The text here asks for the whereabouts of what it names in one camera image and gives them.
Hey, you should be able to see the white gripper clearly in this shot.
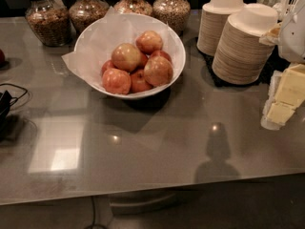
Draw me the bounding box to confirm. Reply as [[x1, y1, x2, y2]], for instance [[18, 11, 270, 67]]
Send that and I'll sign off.
[[259, 0, 305, 130]]

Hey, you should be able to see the yellow-red top apple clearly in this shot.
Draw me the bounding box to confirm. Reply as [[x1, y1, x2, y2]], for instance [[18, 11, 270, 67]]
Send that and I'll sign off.
[[112, 43, 141, 73]]

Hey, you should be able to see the paper bowl stack front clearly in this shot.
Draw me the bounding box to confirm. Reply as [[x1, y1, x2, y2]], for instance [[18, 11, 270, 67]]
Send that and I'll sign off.
[[212, 3, 278, 85]]

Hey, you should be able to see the paper bowl stack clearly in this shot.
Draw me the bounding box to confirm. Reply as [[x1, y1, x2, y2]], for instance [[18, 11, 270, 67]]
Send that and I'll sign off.
[[197, 0, 245, 56], [212, 3, 278, 85]]

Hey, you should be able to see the paper bowl stack rear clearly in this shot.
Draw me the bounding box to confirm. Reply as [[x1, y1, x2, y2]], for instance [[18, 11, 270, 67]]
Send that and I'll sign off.
[[197, 0, 245, 56]]

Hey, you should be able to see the red apple right back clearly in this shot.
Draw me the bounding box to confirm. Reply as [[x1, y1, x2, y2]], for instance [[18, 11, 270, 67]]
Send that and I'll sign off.
[[150, 50, 173, 63]]

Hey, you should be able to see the red apple right front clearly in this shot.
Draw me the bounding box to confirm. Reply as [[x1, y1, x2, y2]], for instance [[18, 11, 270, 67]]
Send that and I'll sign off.
[[144, 56, 173, 87]]

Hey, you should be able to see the red apple centre hidden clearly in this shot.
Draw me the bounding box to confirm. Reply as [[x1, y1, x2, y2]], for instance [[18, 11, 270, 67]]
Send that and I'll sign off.
[[137, 52, 148, 69]]

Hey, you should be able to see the red apple hidden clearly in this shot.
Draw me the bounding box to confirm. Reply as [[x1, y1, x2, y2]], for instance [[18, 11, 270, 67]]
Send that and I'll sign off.
[[137, 52, 148, 69], [101, 60, 114, 74]]

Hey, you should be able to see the red apple bottom middle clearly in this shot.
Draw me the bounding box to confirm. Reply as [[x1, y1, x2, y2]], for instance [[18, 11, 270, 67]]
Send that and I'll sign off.
[[131, 69, 153, 94]]

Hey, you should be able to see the white ceramic bowl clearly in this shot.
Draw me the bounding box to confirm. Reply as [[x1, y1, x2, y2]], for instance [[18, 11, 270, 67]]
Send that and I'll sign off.
[[73, 12, 187, 100]]

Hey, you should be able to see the red apple left front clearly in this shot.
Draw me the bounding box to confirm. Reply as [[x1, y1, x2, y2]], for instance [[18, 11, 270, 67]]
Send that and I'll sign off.
[[102, 68, 132, 94]]

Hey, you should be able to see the red apple left hidden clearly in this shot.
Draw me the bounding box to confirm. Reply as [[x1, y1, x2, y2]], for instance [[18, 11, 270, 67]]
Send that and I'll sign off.
[[101, 60, 114, 74]]

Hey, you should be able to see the red apple at left edge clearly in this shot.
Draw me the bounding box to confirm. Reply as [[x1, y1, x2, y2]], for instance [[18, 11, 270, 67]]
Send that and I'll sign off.
[[0, 49, 6, 66]]

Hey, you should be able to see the black mat under stacks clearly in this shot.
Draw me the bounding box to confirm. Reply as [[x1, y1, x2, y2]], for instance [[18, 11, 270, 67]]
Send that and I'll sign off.
[[201, 48, 290, 88]]

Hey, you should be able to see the glass cereal jar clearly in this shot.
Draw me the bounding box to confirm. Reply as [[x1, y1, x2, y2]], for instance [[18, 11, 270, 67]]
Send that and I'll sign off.
[[152, 0, 191, 35], [25, 0, 71, 47], [69, 0, 110, 34], [114, 0, 153, 16]]

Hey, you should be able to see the white paper liner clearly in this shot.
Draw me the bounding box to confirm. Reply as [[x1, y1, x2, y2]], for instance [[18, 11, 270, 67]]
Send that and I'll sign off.
[[61, 6, 179, 93]]

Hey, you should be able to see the glass cereal jar far left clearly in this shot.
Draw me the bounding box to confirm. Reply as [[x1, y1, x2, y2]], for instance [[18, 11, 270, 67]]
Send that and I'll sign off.
[[25, 0, 71, 47]]

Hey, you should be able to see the black cable under table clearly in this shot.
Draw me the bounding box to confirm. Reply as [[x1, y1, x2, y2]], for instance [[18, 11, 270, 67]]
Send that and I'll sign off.
[[83, 196, 109, 229]]

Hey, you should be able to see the black device with cable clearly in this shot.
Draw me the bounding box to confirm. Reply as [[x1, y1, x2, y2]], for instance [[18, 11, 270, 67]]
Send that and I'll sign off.
[[0, 83, 29, 135]]

